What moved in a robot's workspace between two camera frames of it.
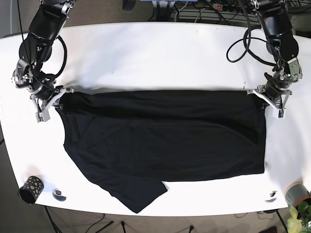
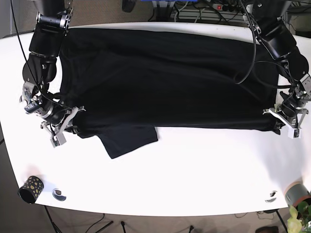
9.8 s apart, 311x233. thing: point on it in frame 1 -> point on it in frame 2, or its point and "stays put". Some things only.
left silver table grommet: (57, 194) stays put
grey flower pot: (296, 192) stays put
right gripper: (276, 104) -> (291, 115)
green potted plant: (303, 225) stays put
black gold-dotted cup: (31, 189) stays put
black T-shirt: (131, 142) -> (120, 84)
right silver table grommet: (273, 198) stays put
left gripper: (43, 115) -> (57, 131)
